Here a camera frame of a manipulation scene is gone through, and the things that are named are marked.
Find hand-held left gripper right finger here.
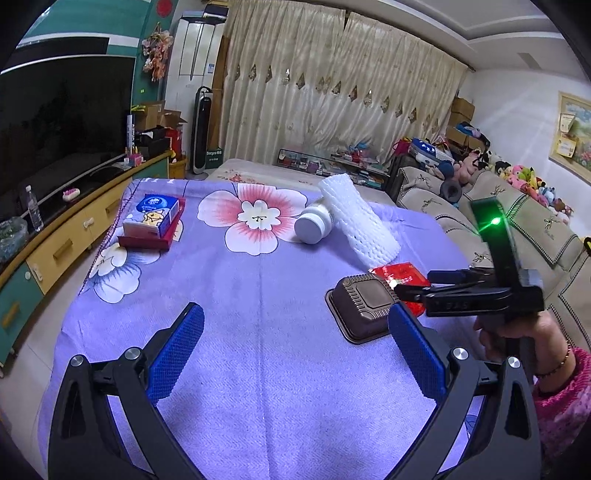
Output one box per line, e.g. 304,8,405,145
388,302,542,480

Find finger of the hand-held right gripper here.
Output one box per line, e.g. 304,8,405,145
427,270,499,289
392,282,437,304

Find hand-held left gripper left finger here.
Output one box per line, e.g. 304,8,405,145
47,302,206,480

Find red snack packet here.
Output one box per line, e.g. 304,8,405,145
369,261,428,317

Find brown plastic food tray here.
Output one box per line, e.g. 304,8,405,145
325,273,403,345

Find white foam net sleeve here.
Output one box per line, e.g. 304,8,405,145
318,175,402,269

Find person's right forearm pink sleeve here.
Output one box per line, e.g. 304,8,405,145
531,346,591,464

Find person's right hand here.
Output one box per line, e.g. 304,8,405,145
473,311,572,376

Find beige sofa with embroidered covers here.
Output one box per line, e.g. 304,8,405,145
392,164,591,370

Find row of plush toys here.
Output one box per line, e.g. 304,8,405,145
455,148,574,223

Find grey neck pillow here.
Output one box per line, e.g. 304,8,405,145
438,179,463,202

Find purple floral blanket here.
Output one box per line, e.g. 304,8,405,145
39,178,485,480

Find blue tissue box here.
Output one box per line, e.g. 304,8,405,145
122,194,181,240
117,198,187,252

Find small white plastic bottle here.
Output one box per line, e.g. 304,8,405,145
294,204,334,245

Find blue star print bag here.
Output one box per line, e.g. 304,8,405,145
411,137,456,165

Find framed flower field painting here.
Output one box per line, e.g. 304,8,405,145
549,91,591,174

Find stack of cardboard boxes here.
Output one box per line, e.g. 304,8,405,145
445,97,476,149

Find glass low table with clutter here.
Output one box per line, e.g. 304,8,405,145
277,148,399,186

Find yellow green television cabinet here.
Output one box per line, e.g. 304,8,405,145
0,152,170,370

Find glass bowl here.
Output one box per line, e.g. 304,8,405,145
0,217,28,265

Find clear water bottle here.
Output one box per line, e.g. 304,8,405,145
21,185,45,233

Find cream patterned curtain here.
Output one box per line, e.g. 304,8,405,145
217,0,470,185

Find black tower fan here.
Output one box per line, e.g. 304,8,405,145
192,86,214,175

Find open cardboard boxes with clutter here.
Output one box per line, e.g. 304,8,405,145
133,100,186,158

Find black flat television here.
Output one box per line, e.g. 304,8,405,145
0,69,136,205

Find white standing air conditioner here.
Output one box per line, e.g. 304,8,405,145
165,16,228,112

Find hanging artificial flower decoration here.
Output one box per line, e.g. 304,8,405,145
142,23,174,84

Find beaded bracelet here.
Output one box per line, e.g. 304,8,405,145
534,343,574,380

